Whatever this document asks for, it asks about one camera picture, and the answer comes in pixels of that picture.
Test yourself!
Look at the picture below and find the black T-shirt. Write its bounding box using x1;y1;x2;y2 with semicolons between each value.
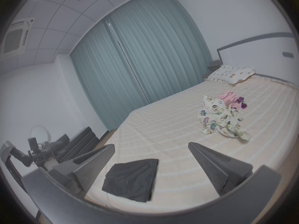
102;158;159;202

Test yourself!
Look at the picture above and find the pink garment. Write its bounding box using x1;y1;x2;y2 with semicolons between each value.
218;91;241;109

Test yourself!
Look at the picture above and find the white printed garment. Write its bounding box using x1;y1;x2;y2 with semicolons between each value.
197;95;251;142

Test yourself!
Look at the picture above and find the black chest of drawers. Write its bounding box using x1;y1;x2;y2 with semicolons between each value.
56;126;101;164

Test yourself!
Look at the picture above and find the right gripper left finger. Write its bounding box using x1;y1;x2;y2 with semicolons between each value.
48;144;116;198

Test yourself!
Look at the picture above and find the white ceiling air conditioner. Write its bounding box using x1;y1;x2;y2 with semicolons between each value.
1;17;36;58

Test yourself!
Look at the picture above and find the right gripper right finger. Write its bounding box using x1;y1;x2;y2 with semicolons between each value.
188;142;254;193

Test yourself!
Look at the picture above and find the white printed pillow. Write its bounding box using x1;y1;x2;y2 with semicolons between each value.
207;65;256;84

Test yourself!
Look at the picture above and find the grey bedside table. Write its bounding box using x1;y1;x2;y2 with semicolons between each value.
203;60;222;81

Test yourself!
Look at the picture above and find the bed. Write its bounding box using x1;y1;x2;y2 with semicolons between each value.
83;32;299;215

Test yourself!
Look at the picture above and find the round white-framed mirror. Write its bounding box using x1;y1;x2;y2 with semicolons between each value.
30;125;51;145

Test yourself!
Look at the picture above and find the purple garment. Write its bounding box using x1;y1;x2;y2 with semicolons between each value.
235;97;247;110

